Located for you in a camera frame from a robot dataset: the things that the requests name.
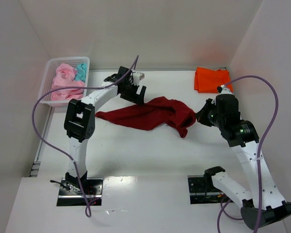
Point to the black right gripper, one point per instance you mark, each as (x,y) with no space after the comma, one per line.
(206,114)

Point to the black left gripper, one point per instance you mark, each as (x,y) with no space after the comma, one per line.
(130,92)

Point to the dark red t shirt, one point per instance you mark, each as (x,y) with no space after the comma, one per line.
(156,112)

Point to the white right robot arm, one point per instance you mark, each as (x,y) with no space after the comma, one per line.
(262,204)

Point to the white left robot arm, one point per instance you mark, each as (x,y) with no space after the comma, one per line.
(80,118)

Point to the orange folded t shirt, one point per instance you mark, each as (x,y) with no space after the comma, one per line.
(207,80)

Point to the teal t shirt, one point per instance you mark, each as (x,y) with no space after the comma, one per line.
(81,72)

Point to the pink t shirt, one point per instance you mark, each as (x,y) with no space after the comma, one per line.
(64,77)

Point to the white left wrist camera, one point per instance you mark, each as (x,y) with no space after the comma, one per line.
(137,77)

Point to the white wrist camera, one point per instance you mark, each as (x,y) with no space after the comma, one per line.
(224,90)
(137,77)

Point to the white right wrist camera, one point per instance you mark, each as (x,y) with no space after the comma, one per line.
(224,90)

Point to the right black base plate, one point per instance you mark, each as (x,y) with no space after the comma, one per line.
(202,191)

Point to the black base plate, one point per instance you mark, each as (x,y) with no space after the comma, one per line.
(70,195)
(202,191)

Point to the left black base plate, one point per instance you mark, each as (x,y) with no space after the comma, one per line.
(70,195)

